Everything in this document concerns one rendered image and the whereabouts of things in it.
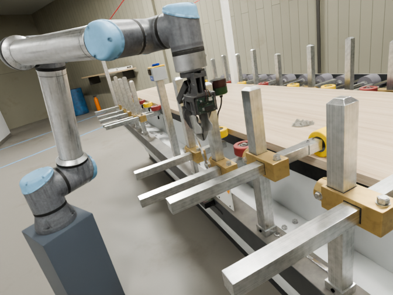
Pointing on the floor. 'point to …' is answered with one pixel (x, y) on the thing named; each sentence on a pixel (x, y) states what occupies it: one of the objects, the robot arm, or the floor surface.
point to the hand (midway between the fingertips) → (202, 136)
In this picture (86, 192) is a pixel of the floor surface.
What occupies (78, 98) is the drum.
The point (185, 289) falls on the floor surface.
